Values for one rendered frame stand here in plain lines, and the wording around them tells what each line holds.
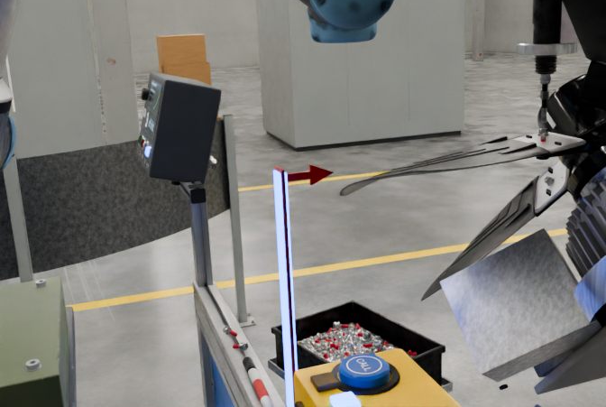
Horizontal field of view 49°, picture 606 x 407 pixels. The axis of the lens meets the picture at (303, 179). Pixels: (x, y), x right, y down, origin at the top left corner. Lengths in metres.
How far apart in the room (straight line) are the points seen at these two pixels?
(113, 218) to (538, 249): 1.88
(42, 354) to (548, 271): 0.57
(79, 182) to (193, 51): 6.47
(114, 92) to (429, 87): 3.75
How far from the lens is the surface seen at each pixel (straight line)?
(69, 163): 2.43
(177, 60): 8.79
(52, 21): 6.68
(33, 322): 0.74
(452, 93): 7.64
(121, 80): 4.97
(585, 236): 0.83
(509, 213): 1.03
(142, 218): 2.59
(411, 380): 0.55
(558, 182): 0.98
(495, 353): 0.87
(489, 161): 0.78
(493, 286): 0.88
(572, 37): 0.86
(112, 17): 4.96
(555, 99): 0.94
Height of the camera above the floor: 1.35
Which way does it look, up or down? 13 degrees down
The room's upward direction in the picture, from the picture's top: 3 degrees counter-clockwise
